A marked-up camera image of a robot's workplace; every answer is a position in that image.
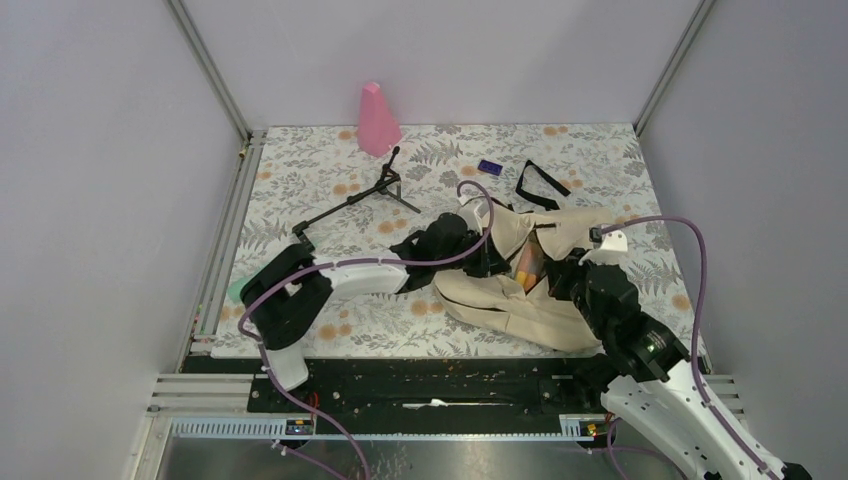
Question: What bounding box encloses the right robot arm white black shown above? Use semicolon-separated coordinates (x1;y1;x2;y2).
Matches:
545;248;810;479

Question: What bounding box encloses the purple small block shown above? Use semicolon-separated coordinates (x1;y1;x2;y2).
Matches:
477;159;503;176

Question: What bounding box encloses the mint green tube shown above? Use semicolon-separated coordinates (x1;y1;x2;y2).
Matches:
226;277;249;304

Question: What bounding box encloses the cream canvas backpack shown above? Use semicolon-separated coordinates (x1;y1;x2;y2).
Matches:
433;194;612;353

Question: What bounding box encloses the pink cone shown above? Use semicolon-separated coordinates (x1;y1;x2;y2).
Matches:
357;82;402;157

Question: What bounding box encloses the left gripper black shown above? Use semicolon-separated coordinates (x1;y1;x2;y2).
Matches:
434;227;511;278

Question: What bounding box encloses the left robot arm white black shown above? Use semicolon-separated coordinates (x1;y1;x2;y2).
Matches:
239;213;510;411

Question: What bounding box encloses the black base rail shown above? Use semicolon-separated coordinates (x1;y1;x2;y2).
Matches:
174;357;615;441

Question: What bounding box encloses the black folding tripod stand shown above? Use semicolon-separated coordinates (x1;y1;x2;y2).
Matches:
292;145;421;251

